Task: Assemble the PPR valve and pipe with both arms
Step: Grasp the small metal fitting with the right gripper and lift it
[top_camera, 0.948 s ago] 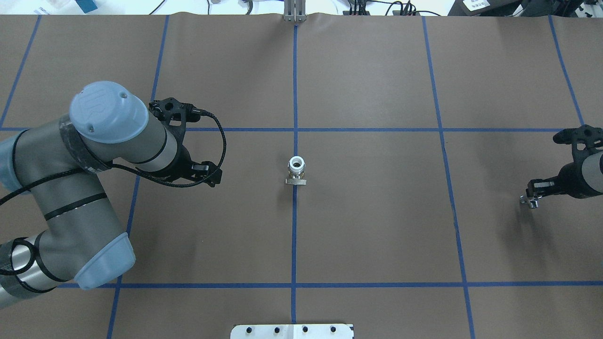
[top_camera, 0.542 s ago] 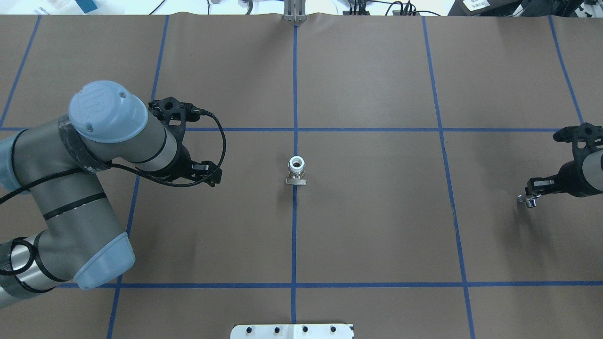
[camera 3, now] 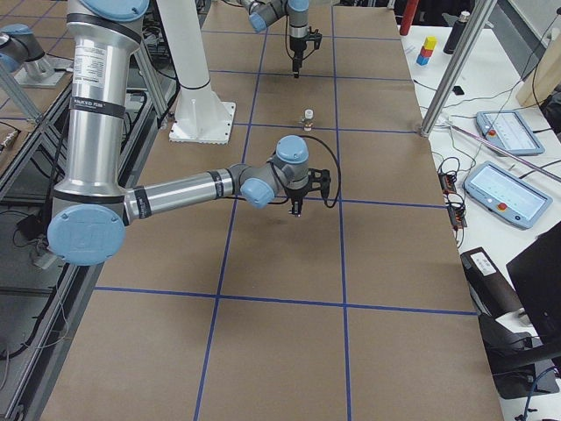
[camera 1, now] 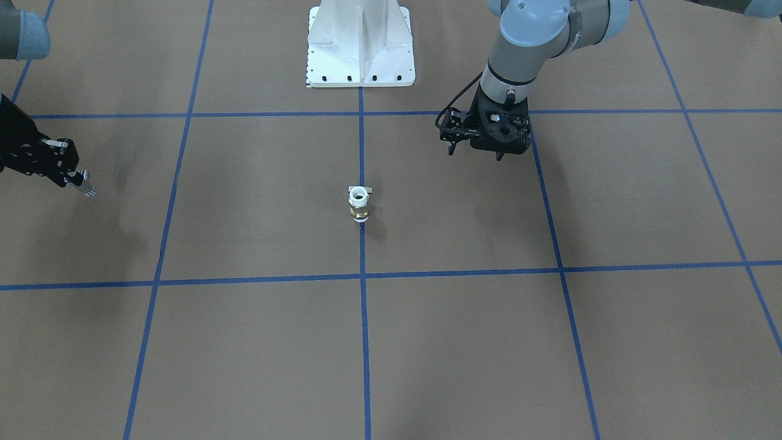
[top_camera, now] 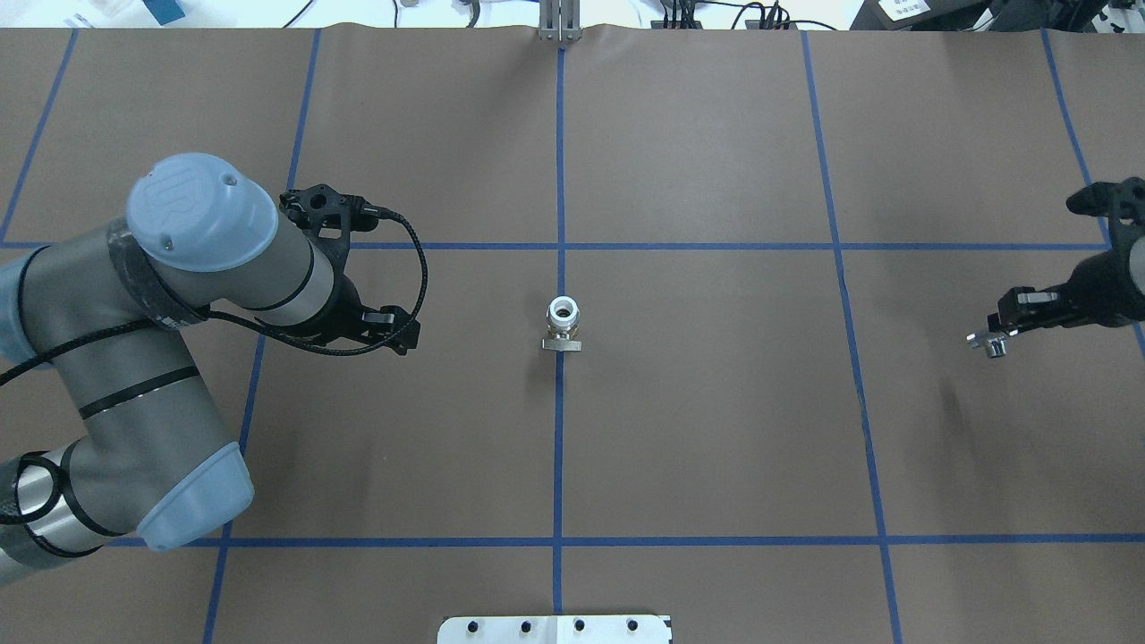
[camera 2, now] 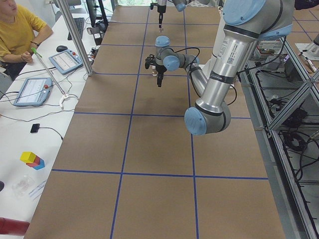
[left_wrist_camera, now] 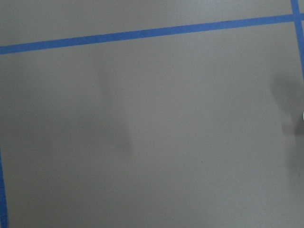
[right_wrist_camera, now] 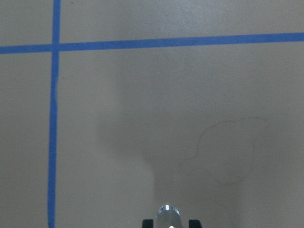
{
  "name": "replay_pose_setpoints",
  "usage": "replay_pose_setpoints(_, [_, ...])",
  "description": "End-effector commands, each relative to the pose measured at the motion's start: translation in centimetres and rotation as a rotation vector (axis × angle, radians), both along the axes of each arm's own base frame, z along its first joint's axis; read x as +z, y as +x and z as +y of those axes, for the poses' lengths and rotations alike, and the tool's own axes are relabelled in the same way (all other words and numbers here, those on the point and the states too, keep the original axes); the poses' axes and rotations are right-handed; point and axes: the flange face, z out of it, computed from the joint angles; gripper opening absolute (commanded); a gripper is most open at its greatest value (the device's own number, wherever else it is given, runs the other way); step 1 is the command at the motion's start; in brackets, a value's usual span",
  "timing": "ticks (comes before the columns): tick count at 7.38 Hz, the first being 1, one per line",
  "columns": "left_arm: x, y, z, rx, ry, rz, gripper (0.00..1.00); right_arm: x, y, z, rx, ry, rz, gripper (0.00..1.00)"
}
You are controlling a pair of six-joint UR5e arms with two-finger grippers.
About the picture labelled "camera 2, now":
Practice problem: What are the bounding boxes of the aluminium frame rack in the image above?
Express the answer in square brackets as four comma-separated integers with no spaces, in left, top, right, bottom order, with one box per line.
[234,9,319,239]

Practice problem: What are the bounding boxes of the teach pendant far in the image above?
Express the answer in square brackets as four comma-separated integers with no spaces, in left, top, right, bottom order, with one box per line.
[48,49,83,75]

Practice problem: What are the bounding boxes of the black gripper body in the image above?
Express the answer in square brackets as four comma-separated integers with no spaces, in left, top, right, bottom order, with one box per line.
[150,0,166,20]
[155,63,166,77]

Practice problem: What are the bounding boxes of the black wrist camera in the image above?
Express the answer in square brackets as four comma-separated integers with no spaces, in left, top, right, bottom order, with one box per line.
[145,54,156,69]

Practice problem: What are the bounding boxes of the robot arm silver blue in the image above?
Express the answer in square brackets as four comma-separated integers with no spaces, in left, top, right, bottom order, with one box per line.
[150,0,218,31]
[155,0,295,135]

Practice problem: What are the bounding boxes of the stacked coloured blocks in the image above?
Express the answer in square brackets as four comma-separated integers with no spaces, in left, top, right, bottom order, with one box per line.
[20,151,45,170]

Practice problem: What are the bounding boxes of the black keyboard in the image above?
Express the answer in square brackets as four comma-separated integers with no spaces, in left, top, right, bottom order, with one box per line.
[73,17,85,39]

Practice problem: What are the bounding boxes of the clear plastic bag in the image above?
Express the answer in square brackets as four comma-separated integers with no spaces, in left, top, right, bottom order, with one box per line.
[12,175,34,199]

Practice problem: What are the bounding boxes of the black computer mouse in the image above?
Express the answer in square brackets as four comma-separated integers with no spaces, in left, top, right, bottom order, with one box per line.
[56,45,68,52]

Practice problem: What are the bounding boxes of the brown paper table mat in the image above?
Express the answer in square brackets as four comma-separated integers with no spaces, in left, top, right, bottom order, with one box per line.
[26,6,285,239]

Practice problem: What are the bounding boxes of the black camera cable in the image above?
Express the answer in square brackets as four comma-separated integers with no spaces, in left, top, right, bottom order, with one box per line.
[171,47,201,75]

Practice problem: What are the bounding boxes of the aluminium frame post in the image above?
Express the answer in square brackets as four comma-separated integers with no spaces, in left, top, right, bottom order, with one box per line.
[56,0,93,77]

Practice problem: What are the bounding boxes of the reacher grabber stick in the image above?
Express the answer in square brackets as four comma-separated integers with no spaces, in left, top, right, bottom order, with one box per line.
[31,47,79,110]

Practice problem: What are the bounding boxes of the small black device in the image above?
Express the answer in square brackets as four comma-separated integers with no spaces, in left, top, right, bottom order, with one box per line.
[30,123,40,133]

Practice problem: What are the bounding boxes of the red water bottle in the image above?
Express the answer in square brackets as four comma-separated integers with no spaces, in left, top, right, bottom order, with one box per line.
[0,217,30,236]

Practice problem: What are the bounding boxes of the person in yellow shirt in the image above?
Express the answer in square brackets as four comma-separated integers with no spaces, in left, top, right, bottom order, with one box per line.
[0,0,53,80]

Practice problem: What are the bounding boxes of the teach pendant near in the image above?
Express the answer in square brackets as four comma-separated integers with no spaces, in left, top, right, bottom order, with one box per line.
[13,77,52,107]

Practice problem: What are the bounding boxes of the teach pendant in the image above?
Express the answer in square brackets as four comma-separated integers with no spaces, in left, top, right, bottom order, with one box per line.
[48,49,83,75]
[13,77,52,107]

